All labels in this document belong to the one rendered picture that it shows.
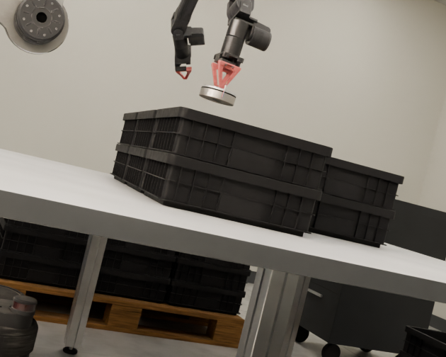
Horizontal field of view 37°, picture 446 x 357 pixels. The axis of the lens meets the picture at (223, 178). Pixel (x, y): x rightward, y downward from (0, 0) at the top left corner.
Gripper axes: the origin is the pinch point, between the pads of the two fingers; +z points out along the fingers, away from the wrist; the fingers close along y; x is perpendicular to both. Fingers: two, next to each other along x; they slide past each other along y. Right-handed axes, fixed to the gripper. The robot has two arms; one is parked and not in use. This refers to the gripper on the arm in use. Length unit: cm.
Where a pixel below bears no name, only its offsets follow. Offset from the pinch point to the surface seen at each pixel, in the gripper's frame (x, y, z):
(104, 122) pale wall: -4, 318, 9
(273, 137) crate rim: -6.9, -37.7, 12.3
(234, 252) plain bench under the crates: 9, -81, 37
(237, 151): 0.5, -37.4, 18.2
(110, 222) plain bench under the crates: 31, -83, 37
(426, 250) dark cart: -165, 121, 27
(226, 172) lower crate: 1.8, -37.9, 23.6
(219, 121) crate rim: 7.1, -37.9, 12.9
